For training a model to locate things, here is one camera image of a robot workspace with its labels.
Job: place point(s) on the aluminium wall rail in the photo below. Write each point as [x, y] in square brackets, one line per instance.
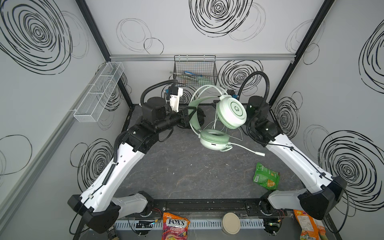
[203, 57]

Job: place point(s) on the round beige lid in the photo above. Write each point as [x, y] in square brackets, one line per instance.
[231, 224]

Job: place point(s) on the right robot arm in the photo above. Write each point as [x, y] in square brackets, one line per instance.
[321, 192]

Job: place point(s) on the green snack bag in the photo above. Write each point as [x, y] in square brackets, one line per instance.
[266, 178]

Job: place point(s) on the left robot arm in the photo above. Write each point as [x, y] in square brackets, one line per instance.
[97, 205]

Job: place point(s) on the black wire basket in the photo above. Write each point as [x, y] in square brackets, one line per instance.
[186, 72]

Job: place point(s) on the black blue headphones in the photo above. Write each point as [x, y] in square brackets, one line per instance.
[201, 119]

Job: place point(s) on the mint green headphones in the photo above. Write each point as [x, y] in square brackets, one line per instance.
[229, 111]

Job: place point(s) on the green item in basket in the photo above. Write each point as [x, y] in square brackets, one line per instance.
[207, 80]

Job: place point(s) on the white slotted cable duct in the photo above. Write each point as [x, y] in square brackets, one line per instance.
[212, 224]

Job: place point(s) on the orange snack bag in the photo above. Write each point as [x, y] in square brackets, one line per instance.
[312, 229]

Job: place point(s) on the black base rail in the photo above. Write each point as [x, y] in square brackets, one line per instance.
[250, 207]

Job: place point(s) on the pink Fox's candy bag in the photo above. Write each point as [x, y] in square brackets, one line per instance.
[175, 227]

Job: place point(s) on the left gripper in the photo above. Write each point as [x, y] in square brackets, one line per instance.
[184, 117]

